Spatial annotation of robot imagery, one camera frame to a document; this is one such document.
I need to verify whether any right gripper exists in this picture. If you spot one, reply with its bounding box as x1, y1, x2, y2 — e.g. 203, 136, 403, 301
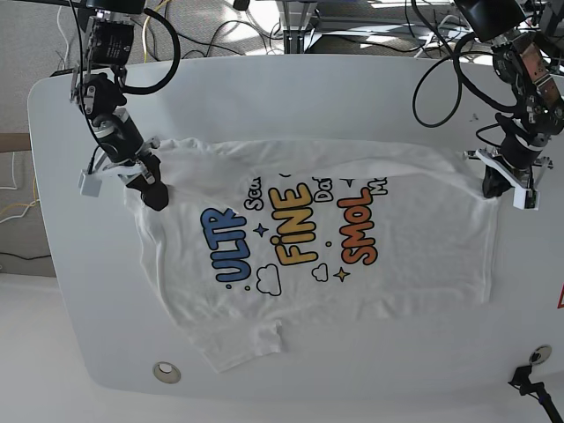
90, 137, 169, 211

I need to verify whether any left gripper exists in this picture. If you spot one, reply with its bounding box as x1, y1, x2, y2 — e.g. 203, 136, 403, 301
463, 148, 553, 198

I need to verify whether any white printed T-shirt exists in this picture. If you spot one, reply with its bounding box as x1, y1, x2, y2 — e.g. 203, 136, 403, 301
124, 138, 499, 372

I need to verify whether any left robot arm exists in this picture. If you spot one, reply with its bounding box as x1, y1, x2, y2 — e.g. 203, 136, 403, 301
453, 1, 563, 200

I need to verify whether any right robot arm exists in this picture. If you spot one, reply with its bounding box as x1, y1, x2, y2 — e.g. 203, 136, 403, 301
70, 1, 181, 212

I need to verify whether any red warning sticker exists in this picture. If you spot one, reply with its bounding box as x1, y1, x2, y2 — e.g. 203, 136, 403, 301
557, 286, 564, 309

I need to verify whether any right table grommet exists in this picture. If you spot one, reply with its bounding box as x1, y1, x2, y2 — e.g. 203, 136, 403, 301
529, 345, 553, 366

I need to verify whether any table grommet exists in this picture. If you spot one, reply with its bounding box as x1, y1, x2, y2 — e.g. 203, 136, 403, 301
529, 345, 553, 366
152, 361, 182, 384

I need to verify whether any left table grommet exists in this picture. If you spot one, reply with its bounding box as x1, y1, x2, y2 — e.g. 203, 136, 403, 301
152, 361, 182, 384

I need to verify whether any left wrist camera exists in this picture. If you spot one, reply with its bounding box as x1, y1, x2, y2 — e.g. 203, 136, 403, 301
513, 187, 539, 211

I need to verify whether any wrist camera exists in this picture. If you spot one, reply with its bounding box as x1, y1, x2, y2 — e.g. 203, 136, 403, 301
78, 170, 102, 197
513, 187, 539, 211

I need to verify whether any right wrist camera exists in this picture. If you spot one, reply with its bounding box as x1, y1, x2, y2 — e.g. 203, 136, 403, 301
78, 170, 102, 197

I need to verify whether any yellow cable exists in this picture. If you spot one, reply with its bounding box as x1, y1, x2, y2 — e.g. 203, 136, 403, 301
141, 0, 171, 64

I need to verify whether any black clamp mount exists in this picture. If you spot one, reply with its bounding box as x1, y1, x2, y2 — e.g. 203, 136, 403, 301
508, 365, 563, 423

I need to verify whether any aluminium table post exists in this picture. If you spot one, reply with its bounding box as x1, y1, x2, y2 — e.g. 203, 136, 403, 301
275, 1, 323, 55

